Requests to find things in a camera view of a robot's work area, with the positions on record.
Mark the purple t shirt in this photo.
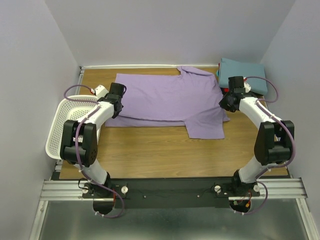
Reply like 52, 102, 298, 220
105, 66, 229, 140

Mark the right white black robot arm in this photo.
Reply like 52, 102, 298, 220
219, 76, 296, 196

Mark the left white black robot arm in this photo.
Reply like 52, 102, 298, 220
59, 82, 127, 198

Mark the folded teal t shirt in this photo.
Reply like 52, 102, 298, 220
218, 58, 268, 95

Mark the white perforated plastic basket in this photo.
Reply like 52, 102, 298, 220
45, 95, 98, 160

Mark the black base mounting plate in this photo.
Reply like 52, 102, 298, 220
82, 177, 260, 209

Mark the aluminium extrusion rail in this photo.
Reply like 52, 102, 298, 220
40, 178, 308, 201

